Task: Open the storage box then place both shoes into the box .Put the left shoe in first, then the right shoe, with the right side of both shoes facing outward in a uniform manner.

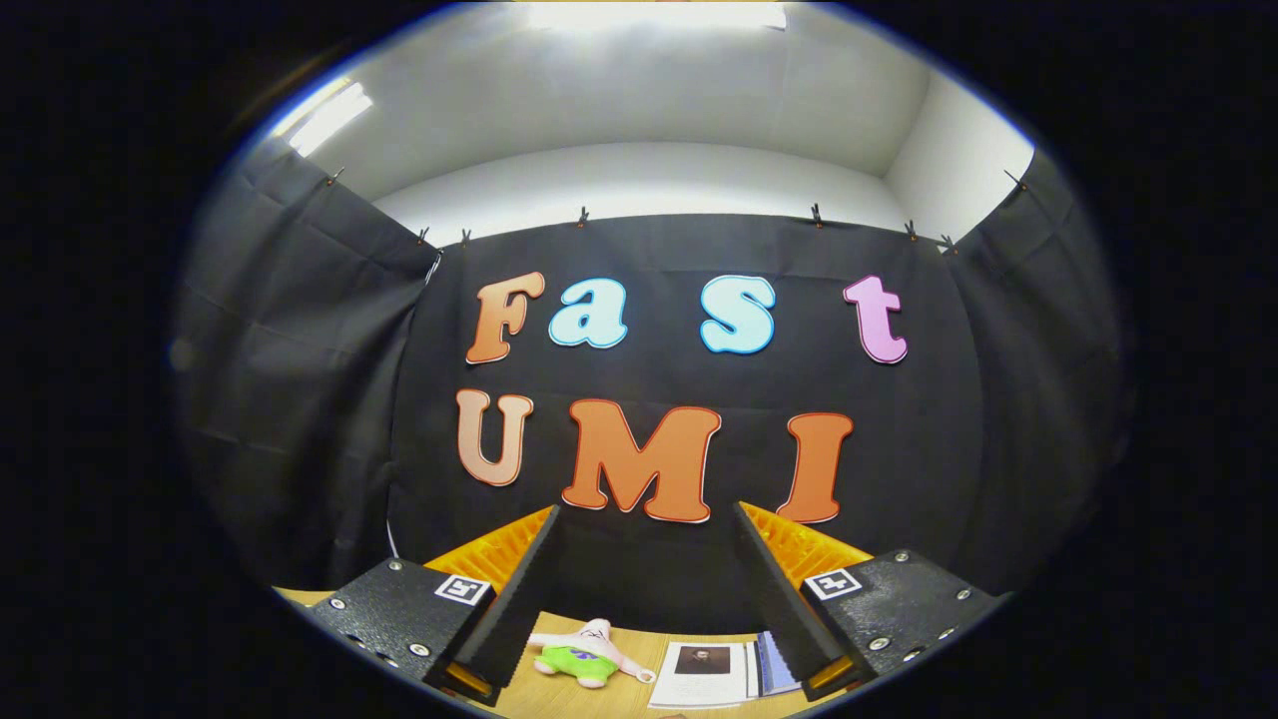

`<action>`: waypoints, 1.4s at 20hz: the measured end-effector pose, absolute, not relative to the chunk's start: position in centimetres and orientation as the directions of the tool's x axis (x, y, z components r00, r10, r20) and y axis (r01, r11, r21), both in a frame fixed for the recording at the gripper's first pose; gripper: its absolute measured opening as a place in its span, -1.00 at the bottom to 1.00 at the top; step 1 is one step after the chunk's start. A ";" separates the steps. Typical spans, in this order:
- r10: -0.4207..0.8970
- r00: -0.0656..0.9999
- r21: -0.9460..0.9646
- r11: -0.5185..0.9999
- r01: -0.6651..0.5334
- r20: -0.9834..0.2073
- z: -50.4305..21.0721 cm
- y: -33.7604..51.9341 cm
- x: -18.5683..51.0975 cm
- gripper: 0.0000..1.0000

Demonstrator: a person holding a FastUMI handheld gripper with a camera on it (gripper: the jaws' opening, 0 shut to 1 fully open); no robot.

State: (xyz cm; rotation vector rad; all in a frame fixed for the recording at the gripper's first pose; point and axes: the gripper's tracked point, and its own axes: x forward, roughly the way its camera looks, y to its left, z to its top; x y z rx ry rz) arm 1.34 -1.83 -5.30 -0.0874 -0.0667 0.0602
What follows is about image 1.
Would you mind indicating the white portrait cover book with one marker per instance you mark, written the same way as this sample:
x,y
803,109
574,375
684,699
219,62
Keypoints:
x,y
699,679

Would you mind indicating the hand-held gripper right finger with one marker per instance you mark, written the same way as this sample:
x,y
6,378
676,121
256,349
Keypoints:
x,y
779,599

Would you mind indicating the row of black backdrop clips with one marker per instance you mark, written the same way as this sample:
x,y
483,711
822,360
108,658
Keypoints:
x,y
817,215

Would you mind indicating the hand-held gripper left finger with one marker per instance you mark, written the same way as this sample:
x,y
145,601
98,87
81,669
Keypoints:
x,y
519,609

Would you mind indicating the blue cover book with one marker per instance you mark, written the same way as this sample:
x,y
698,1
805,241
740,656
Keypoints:
x,y
774,664

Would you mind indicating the pink starfish plush toy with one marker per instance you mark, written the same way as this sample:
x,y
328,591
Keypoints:
x,y
584,654

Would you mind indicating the ceiling light panel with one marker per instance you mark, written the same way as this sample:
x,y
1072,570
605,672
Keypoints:
x,y
324,115

